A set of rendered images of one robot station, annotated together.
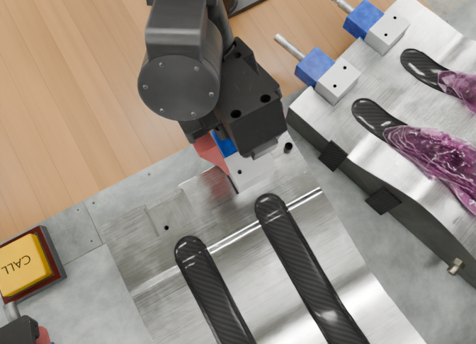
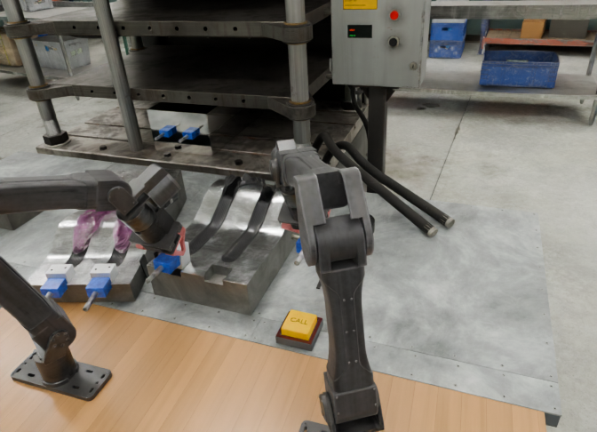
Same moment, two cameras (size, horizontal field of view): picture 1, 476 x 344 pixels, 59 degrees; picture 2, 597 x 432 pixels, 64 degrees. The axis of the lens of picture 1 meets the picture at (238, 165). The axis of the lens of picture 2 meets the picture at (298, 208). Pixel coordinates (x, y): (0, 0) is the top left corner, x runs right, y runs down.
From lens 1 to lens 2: 1.01 m
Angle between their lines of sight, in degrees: 70
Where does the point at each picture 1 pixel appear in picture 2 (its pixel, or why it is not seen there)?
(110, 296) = (281, 300)
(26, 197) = (270, 364)
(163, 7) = (147, 177)
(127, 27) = (111, 408)
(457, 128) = (108, 229)
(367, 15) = (51, 283)
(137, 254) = (245, 268)
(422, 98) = (95, 251)
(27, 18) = not seen: outside the picture
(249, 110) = not seen: hidden behind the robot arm
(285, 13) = not seen: hidden behind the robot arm
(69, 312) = (302, 306)
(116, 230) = (242, 279)
